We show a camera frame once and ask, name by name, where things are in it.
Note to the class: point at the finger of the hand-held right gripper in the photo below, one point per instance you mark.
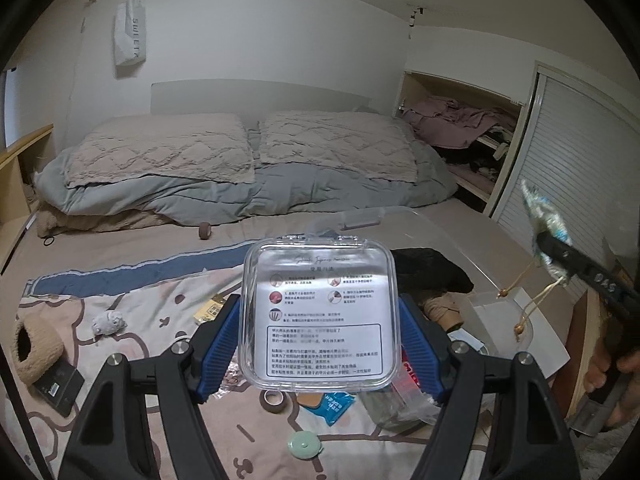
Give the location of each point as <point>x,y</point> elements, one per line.
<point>552,247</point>

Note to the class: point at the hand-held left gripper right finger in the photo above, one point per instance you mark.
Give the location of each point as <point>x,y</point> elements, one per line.
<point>417,345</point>

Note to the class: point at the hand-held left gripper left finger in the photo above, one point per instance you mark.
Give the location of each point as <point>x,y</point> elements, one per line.
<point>220,345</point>

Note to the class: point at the red packet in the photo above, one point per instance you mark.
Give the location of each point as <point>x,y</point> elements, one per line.
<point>407,372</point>

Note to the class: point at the brown tape roll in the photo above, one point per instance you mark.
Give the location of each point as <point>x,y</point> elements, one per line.
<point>265,400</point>

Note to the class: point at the black cloth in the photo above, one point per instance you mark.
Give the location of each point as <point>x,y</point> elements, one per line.
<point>430,270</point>

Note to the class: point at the clear plastic storage bin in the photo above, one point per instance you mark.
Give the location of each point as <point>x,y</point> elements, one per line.
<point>450,240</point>

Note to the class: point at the clear square plastic case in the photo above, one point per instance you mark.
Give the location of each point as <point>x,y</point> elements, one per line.
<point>320,310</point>

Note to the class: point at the brown card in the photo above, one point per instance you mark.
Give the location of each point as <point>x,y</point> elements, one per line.
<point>309,400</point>

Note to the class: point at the person's right hand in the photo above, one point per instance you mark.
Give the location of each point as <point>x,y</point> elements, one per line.
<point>597,370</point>

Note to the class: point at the glittery clear packet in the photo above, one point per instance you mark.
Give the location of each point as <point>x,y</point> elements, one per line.
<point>232,377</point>

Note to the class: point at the small kraft box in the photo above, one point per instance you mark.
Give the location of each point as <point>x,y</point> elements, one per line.
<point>212,310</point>

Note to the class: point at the clear plastic bag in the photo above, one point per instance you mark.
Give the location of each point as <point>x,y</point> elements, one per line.
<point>400,407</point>

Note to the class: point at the printed blanket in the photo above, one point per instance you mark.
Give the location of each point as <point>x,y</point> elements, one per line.
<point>150,320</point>

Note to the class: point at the white louvre door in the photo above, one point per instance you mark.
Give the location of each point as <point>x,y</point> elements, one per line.
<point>565,160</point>

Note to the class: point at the blue packet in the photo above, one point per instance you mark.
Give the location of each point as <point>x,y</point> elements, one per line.
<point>332,402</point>

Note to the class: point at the small brown roll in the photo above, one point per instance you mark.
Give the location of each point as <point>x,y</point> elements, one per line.
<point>204,230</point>

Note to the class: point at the dark clothing pile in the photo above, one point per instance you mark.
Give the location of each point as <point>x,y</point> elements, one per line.
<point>475,160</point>

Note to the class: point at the pale green round disc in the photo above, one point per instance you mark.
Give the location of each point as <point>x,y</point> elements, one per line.
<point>302,444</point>

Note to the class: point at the beige bed sheet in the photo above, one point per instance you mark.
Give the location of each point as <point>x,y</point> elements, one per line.
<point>280,230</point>

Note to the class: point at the grey duvet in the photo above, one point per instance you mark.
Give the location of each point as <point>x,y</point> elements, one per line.
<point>210,195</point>

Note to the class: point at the pink clothing pile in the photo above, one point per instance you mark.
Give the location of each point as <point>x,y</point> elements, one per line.
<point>450,120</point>

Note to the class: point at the black box with label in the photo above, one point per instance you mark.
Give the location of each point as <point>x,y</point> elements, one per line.
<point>60,387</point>

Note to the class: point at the beige fleece blanket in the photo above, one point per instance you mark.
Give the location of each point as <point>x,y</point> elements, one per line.
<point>100,220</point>

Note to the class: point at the fuzzy beige slipper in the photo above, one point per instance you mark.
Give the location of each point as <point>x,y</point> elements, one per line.
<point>35,355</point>

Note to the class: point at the beige textured pillow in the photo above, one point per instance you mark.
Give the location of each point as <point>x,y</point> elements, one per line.
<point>335,145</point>
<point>160,150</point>

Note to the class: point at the wardrobe shelf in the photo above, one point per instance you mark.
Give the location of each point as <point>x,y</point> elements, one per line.
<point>415,85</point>

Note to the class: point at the white headboard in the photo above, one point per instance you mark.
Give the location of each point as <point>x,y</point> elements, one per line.
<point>225,97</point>

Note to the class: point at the wooden side shelf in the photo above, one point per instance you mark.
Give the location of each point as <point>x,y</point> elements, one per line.
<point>20,175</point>

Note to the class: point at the white paper bag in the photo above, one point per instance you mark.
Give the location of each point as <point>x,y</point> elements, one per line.
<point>131,30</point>

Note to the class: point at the wooden bed frame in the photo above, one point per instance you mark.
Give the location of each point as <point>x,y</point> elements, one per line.
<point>582,350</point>

